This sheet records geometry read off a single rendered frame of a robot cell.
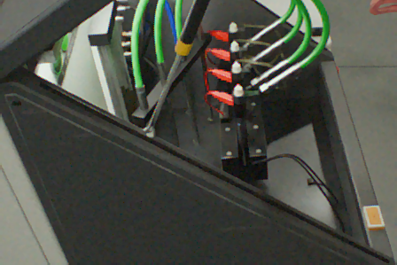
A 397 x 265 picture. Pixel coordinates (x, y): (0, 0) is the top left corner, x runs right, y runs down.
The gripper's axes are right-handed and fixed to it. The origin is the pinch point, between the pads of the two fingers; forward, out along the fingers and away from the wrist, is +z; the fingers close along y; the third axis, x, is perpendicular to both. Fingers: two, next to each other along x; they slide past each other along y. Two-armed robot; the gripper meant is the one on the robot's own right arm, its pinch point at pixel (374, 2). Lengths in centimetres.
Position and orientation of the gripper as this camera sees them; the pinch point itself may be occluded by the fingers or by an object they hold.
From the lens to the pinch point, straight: 125.9
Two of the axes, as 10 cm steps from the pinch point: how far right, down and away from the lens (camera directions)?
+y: -7.5, -5.9, -3.0
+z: -6.1, 4.5, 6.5
